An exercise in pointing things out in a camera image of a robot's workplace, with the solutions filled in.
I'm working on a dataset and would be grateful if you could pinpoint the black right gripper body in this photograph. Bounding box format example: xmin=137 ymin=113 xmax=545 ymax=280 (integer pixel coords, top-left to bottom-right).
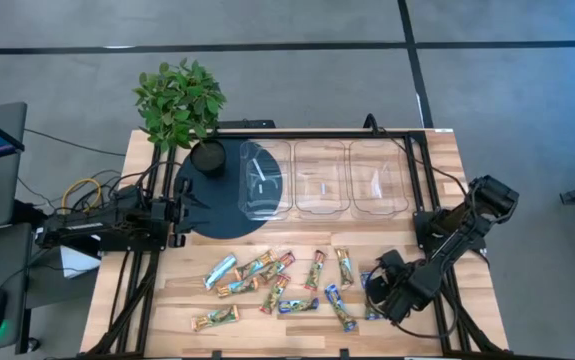
xmin=384 ymin=264 xmax=426 ymax=321

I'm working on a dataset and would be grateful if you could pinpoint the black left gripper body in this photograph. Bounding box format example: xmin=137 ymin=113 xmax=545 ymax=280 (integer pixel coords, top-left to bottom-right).
xmin=164 ymin=192 xmax=191 ymax=250

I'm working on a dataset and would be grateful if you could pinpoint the blue green granola bar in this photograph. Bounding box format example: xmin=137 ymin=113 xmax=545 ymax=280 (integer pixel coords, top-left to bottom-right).
xmin=277 ymin=297 xmax=321 ymax=316
xmin=359 ymin=271 xmax=384 ymax=322
xmin=323 ymin=283 xmax=359 ymax=334

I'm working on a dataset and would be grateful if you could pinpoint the orange green granola bar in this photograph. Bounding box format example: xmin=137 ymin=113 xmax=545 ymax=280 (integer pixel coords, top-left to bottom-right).
xmin=233 ymin=249 xmax=279 ymax=282
xmin=215 ymin=277 xmax=260 ymax=300
xmin=335 ymin=246 xmax=355 ymax=292
xmin=190 ymin=304 xmax=241 ymax=333

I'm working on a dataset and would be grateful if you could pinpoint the light blue granola bar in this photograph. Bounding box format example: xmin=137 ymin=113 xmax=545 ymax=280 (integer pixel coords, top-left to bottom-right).
xmin=202 ymin=253 xmax=239 ymax=292

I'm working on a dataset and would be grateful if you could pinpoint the red green granola bar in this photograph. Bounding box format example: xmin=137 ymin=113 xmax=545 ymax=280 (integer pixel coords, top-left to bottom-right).
xmin=303 ymin=249 xmax=328 ymax=293
xmin=259 ymin=272 xmax=292 ymax=316
xmin=259 ymin=250 xmax=297 ymax=284

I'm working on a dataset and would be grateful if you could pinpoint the round dark blue mat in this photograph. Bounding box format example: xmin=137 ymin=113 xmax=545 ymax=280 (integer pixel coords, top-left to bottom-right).
xmin=173 ymin=137 xmax=284 ymax=240

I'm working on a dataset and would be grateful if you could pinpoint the clear plastic bin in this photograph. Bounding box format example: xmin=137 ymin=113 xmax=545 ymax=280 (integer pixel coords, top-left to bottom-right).
xmin=238 ymin=138 xmax=293 ymax=221
xmin=348 ymin=139 xmax=410 ymax=220
xmin=293 ymin=139 xmax=352 ymax=220

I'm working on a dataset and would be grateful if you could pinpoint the black power strip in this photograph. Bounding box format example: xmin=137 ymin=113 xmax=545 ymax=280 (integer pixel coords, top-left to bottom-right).
xmin=216 ymin=118 xmax=277 ymax=130

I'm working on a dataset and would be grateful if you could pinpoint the green plant in black pot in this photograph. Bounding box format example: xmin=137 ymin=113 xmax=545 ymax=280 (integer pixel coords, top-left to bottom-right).
xmin=132 ymin=57 xmax=228 ymax=177

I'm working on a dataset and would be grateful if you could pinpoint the white box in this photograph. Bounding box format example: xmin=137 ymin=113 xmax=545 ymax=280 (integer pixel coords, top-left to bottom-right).
xmin=59 ymin=243 xmax=102 ymax=279

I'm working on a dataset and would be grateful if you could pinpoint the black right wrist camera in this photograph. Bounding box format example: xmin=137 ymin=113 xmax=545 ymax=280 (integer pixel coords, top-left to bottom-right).
xmin=375 ymin=248 xmax=407 ymax=275

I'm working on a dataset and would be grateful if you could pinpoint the yellow cable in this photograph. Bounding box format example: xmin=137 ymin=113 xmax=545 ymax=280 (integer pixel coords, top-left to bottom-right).
xmin=60 ymin=177 xmax=103 ymax=214

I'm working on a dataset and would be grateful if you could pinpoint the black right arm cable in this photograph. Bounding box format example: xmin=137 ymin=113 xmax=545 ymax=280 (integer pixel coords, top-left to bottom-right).
xmin=363 ymin=112 xmax=470 ymax=197

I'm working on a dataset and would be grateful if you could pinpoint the thin black floor cable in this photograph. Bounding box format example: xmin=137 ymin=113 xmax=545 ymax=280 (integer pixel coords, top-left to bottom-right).
xmin=23 ymin=128 xmax=127 ymax=158

